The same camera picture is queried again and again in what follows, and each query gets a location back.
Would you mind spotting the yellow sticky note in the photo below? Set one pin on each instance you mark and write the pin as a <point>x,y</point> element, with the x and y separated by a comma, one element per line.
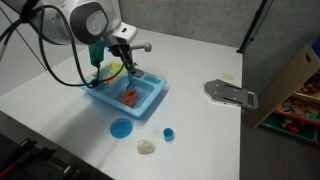
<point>228,76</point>

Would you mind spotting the black tripod pole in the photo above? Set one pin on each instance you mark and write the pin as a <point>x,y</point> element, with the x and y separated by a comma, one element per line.
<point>251,26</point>

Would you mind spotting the orange toy plate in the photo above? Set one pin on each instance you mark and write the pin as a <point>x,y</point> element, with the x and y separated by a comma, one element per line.
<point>108,79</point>

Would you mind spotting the wooden toy shelf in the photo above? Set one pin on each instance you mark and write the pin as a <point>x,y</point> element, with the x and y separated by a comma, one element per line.
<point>293,100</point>

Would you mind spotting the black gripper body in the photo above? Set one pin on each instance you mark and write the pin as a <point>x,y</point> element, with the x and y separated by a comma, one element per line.
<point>120,51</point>

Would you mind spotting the grey toy faucet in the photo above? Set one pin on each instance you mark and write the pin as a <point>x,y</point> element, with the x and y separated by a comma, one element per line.
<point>141,47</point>

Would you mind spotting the blue toy brush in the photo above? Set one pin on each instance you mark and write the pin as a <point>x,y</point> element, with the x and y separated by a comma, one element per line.
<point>130,83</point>

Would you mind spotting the black equipment rack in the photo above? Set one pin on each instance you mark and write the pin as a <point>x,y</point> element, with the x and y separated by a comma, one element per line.
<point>23,160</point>

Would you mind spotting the small blue cup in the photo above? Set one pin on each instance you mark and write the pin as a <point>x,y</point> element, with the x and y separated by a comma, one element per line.
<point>168,134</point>

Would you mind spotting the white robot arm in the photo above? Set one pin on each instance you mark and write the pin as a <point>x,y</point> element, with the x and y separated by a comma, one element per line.
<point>83,20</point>

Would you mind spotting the blue toy plate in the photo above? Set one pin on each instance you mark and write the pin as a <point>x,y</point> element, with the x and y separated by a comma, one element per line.
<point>121,128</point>

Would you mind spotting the light blue toy sink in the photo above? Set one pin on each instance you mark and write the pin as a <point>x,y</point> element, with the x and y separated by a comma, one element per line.
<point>150,90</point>

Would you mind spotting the grey metal mounting plate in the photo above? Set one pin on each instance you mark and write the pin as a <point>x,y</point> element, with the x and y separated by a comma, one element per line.
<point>230,93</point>

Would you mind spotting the yellow dish rack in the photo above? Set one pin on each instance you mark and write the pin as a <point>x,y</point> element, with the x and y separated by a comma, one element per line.
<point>111,69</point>

